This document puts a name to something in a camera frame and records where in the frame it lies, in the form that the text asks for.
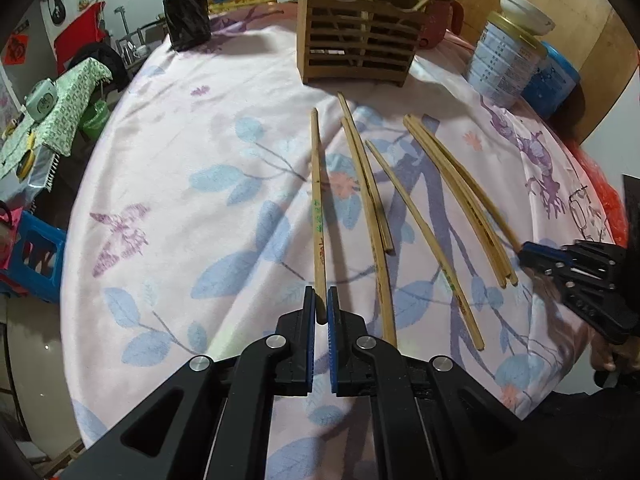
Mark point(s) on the red paper wall decoration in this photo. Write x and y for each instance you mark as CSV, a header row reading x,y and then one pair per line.
x,y
15,47

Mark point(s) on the pink floral tablecloth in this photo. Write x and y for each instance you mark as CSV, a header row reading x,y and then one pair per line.
x,y
200,110

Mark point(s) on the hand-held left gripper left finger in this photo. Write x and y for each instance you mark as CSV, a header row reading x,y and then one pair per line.
x,y
309,340

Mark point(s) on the blue box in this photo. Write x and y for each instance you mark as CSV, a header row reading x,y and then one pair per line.
x,y
555,80

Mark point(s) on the wooden slatted chopstick holder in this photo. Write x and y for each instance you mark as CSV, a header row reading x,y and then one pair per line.
x,y
350,35

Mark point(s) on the white tin can gold lid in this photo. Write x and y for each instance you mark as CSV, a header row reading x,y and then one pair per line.
x,y
500,65

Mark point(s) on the green bucket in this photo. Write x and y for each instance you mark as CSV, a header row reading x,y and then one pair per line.
x,y
95,120

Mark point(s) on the red plastic bag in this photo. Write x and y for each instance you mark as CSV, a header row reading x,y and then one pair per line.
x,y
607,190

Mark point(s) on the black twisted container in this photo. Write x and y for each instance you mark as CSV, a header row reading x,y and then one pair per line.
x,y
187,15

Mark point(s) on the red electric pot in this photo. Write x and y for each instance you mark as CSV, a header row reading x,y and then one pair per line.
x,y
437,22

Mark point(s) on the white bowl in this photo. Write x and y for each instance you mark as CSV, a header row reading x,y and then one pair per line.
x,y
527,12

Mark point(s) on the dark clothing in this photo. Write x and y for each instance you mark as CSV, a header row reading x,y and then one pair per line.
x,y
590,435

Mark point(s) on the blue plastic stool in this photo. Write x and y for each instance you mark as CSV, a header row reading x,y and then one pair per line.
x,y
37,260

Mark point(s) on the small green rice cooker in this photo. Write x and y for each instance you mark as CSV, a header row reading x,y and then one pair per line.
x,y
42,99

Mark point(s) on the person's right hand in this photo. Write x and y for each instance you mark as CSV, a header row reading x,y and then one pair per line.
x,y
607,357

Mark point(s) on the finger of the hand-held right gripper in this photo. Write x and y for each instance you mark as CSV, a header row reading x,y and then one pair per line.
x,y
547,269
555,253

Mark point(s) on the green floral cloth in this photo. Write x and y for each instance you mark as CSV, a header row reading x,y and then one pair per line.
x,y
60,105

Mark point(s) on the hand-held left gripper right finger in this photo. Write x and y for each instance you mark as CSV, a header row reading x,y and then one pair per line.
x,y
334,345

